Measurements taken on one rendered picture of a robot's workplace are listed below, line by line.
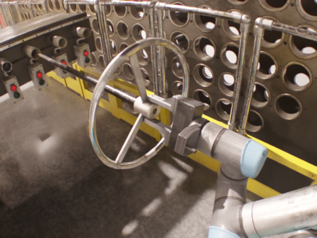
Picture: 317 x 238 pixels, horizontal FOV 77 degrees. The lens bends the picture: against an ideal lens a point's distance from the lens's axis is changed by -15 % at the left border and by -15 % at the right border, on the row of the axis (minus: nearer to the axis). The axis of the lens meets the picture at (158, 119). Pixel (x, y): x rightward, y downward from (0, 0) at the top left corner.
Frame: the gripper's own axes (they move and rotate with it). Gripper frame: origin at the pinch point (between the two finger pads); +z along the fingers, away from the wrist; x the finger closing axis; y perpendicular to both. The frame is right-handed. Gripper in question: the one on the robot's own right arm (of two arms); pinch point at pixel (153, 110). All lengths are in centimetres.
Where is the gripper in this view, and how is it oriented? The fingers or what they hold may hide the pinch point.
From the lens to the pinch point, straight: 62.7
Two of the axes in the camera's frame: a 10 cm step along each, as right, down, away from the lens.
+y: 6.4, -1.9, 7.4
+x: 1.7, -9.1, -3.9
